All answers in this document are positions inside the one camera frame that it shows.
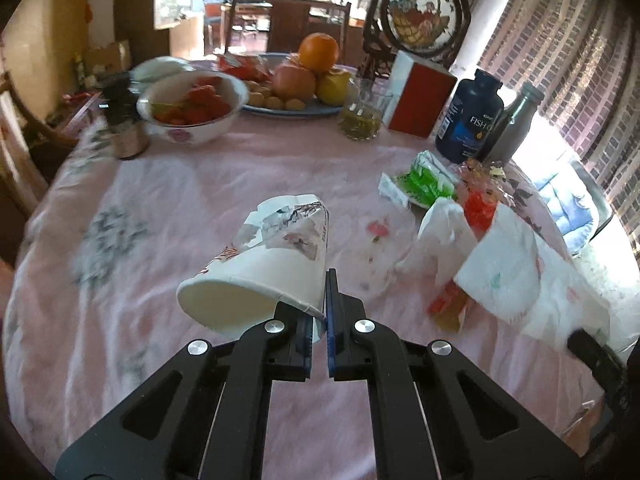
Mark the glass cup of tea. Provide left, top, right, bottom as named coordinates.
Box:
left=340, top=77, right=393, bottom=142

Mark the curved wooden chair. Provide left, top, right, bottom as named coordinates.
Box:
left=0, top=72, right=76, bottom=221

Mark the blue rimmed fruit plate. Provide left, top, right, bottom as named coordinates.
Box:
left=220, top=52, right=358, bottom=119

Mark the red apple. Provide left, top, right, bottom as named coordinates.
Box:
left=271, top=62, right=317, bottom=102

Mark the white printed paper napkin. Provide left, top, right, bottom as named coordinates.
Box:
left=454, top=205, right=612, bottom=353

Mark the red plastic mesh net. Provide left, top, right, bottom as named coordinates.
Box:
left=465, top=191, right=498, bottom=231

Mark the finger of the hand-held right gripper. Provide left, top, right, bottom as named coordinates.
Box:
left=566, top=329, right=632, bottom=426

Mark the dark blue supplement bottle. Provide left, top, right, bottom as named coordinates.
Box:
left=435, top=68, right=508, bottom=164

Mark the white floral enamel bowl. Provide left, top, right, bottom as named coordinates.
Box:
left=136, top=70, right=250, bottom=146

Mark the plain white bowl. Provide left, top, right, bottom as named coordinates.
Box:
left=131, top=56, right=193, bottom=83

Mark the dark wooden dining chair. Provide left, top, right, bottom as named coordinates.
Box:
left=225, top=0, right=353, bottom=56

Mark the pile of red strawberries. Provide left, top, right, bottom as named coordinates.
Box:
left=152, top=76, right=232, bottom=126

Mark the red snack packet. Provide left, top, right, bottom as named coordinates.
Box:
left=217, top=54, right=271, bottom=83

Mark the orange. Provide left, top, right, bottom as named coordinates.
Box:
left=298, top=33, right=340, bottom=72

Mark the orange snack wrapper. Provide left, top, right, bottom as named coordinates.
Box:
left=427, top=280, right=471, bottom=333

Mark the grey metal bottle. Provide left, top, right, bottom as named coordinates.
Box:
left=482, top=83, right=546, bottom=167

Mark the red and white box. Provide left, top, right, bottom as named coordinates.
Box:
left=386, top=50, right=458, bottom=138

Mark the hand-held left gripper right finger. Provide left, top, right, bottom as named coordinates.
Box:
left=325, top=268, right=586, bottom=480

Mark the pink floral tablecloth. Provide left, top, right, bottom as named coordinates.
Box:
left=2, top=60, right=626, bottom=480

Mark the brick pattern curtain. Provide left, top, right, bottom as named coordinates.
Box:
left=460, top=0, right=640, bottom=251

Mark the white printed paper cup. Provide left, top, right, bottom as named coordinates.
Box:
left=176, top=192, right=332, bottom=338

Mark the round framed basket ornament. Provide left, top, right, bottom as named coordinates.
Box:
left=361, top=0, right=472, bottom=76

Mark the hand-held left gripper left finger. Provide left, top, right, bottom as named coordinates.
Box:
left=54, top=302, right=316, bottom=480

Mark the cardboard box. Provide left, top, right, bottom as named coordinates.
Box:
left=82, top=40, right=132, bottom=78

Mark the pile of small brown fruits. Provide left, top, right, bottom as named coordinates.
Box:
left=247, top=80, right=307, bottom=111

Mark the green and white wrapper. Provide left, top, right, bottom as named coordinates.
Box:
left=378, top=151, right=457, bottom=208

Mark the clear crinkled plastic wrapper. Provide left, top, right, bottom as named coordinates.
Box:
left=452, top=157, right=511, bottom=196

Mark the crumpled white tissue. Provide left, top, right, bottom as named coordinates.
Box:
left=395, top=197, right=481, bottom=286

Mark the light blue cushion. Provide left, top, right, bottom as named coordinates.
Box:
left=537, top=160, right=601, bottom=241

